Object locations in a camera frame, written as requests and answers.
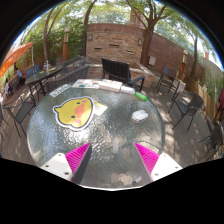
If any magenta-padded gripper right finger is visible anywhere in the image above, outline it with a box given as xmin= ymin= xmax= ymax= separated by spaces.
xmin=133 ymin=142 xmax=184 ymax=186

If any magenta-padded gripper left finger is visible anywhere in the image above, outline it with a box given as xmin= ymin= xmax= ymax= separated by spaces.
xmin=40 ymin=142 xmax=93 ymax=185

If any white computer mouse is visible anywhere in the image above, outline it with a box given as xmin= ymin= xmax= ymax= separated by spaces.
xmin=130 ymin=109 xmax=150 ymax=124

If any yellow duck-shaped mouse pad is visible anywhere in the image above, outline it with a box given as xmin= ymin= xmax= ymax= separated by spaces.
xmin=52 ymin=95 xmax=96 ymax=132

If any black metal garden chair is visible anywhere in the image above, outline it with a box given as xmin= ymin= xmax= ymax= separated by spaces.
xmin=1 ymin=94 xmax=37 ymax=138
xmin=167 ymin=92 xmax=205 ymax=132
xmin=156 ymin=65 xmax=178 ymax=95
xmin=198 ymin=121 xmax=224 ymax=162

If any yellow printed card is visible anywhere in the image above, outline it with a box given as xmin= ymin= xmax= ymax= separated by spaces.
xmin=93 ymin=101 xmax=109 ymax=117

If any green tube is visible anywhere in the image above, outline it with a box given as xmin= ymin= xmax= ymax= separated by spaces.
xmin=134 ymin=91 xmax=148 ymax=102

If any white number plate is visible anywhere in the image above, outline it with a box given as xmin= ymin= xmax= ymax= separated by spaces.
xmin=49 ymin=83 xmax=73 ymax=98

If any small white flat box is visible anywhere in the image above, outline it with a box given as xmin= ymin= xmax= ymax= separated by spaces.
xmin=119 ymin=85 xmax=136 ymax=95

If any dark wicker chair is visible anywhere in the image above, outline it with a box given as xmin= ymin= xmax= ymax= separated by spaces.
xmin=44 ymin=64 xmax=91 ymax=94
xmin=61 ymin=55 xmax=88 ymax=73

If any colourful printed sheet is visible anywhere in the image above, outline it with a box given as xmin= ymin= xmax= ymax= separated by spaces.
xmin=71 ymin=78 xmax=102 ymax=90

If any dark round garden table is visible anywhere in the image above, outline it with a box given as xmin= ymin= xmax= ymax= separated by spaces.
xmin=24 ymin=64 xmax=64 ymax=101

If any person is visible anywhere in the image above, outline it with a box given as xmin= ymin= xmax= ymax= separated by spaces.
xmin=3 ymin=78 xmax=12 ymax=97
xmin=14 ymin=68 xmax=24 ymax=80

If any white open book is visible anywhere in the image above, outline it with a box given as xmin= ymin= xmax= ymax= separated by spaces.
xmin=98 ymin=79 xmax=123 ymax=93

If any blue garden chair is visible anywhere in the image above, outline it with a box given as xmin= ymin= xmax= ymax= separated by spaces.
xmin=25 ymin=63 xmax=41 ymax=79

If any black slatted bench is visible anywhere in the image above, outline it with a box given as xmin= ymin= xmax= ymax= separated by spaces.
xmin=101 ymin=57 xmax=147 ymax=93

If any orange sunshade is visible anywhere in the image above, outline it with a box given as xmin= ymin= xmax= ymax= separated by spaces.
xmin=0 ymin=41 xmax=34 ymax=79

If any wooden lamp post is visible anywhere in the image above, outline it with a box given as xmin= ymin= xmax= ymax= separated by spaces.
xmin=62 ymin=27 xmax=71 ymax=63
xmin=179 ymin=49 xmax=190 ymax=81

